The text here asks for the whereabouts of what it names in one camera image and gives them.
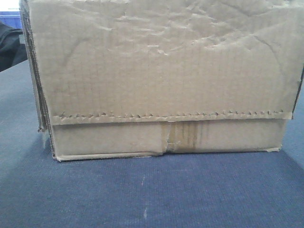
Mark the plain torn cardboard box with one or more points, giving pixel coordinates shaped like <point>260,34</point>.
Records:
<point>137,78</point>

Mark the black jacket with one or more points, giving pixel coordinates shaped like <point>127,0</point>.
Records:
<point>12,51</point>

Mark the blue plastic crate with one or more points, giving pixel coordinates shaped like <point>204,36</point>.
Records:
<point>11,18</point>

